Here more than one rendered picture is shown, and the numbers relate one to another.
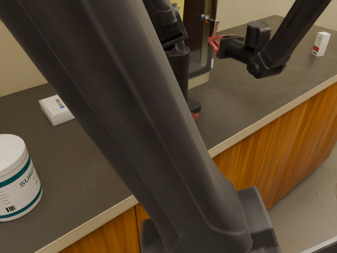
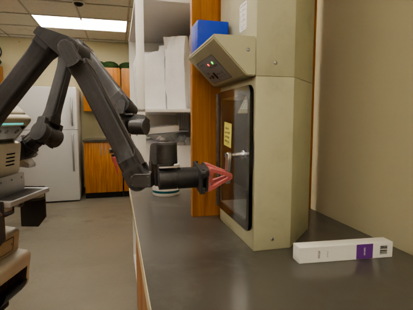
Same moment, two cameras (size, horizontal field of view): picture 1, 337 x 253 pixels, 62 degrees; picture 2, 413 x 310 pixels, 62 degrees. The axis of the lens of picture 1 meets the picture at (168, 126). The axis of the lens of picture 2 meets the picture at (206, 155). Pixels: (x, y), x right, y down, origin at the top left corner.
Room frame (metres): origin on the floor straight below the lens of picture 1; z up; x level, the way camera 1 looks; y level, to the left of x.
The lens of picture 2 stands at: (1.27, -1.04, 1.30)
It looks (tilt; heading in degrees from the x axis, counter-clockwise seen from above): 6 degrees down; 114
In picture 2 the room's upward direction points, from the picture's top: straight up
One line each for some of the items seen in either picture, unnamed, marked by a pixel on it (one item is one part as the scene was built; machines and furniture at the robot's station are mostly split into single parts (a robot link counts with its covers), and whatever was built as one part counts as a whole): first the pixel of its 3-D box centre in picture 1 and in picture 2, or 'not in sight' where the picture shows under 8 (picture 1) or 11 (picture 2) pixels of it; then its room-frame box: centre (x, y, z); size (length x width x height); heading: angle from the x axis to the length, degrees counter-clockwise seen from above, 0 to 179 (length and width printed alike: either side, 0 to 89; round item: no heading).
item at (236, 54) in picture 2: not in sight; (217, 64); (0.88, -0.08, 1.46); 0.32 x 0.12 x 0.10; 128
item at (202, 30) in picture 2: not in sight; (209, 39); (0.82, 0.00, 1.56); 0.10 x 0.10 x 0.09; 38
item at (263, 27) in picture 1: (259, 47); (155, 163); (0.77, -0.26, 1.18); 0.12 x 0.09 x 0.11; 20
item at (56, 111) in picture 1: (68, 105); not in sight; (0.81, 0.34, 0.96); 0.16 x 0.12 x 0.04; 128
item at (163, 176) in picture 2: (252, 54); (167, 176); (0.80, -0.25, 1.15); 0.07 x 0.06 x 0.07; 38
